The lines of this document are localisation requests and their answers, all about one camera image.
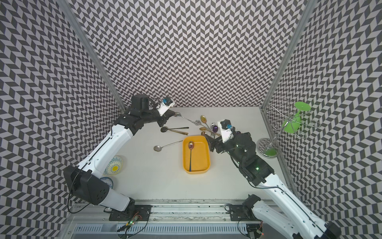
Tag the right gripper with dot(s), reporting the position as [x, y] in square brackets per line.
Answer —
[212, 142]

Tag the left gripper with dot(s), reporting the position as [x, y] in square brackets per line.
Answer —
[164, 117]

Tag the plain silver spoon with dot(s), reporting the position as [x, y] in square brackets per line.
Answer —
[159, 148]

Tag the yellow plastic storage box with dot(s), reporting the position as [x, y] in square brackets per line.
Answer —
[200, 155]

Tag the pink blue handled spoon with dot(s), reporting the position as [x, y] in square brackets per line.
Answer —
[191, 146]

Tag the silver ornate spoon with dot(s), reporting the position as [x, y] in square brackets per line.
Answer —
[195, 122]

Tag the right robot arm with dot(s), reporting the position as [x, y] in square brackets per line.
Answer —
[295, 221]

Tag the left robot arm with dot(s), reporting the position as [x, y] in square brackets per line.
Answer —
[84, 180]

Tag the rainbow gold spoon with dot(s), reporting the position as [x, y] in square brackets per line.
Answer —
[204, 121]

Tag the green metal cup rack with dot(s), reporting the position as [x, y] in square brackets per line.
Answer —
[292, 123]

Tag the yellow patterned plate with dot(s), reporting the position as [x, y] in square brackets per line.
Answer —
[114, 166]

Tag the blue patterned bowl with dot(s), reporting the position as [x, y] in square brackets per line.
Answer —
[108, 181]

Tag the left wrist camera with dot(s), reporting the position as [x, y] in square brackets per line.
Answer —
[164, 105]

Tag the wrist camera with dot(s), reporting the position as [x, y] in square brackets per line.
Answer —
[225, 128]
[164, 105]

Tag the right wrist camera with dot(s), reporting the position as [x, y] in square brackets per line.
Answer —
[225, 128]

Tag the gold handled utensil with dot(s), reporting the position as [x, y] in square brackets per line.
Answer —
[180, 132]

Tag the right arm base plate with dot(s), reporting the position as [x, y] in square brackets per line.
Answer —
[239, 213]

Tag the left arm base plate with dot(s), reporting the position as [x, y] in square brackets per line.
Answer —
[142, 211]

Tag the aluminium front rail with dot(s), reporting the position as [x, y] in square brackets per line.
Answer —
[164, 211]

